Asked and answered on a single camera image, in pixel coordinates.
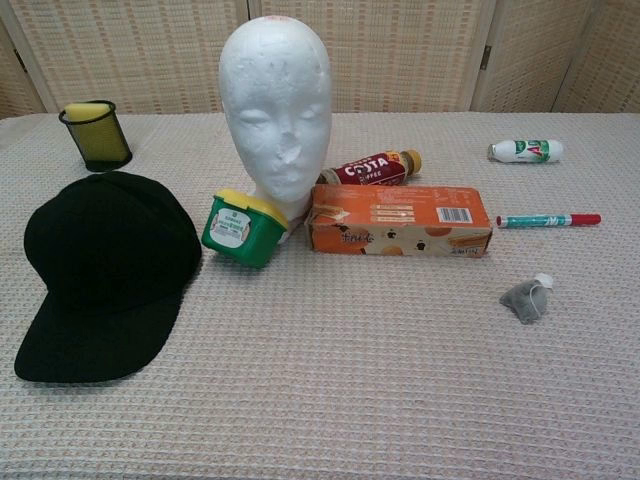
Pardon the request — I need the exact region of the black baseball cap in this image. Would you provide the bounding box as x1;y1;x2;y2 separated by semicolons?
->
13;170;203;385

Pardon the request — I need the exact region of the white foam mannequin head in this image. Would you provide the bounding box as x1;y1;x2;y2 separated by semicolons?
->
218;14;332;246

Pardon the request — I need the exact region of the green tub with yellow lid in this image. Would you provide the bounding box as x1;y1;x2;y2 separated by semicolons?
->
201;188;290;270

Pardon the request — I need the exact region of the orange biscuit box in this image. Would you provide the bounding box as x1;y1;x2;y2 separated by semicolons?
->
304;183;494;259

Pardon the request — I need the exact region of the Costa coffee bottle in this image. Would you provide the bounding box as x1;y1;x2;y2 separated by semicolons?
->
316;148;423;187

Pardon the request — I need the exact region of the beige woven tablecloth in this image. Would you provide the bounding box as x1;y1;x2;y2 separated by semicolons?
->
0;110;640;480

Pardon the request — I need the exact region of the woven folding screen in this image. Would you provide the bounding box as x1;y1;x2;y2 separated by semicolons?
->
0;0;640;122

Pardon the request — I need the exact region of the grey pyramid tea bag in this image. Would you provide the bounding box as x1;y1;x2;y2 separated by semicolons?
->
499;272;555;325

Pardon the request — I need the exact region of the white and green drink bottle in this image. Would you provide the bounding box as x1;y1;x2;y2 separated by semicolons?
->
487;139;565;164

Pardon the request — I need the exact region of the red and green marker pen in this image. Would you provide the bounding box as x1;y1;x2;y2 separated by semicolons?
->
496;213;602;229

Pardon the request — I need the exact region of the black mesh pen holder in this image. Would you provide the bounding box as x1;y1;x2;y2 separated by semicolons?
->
58;99;134;174

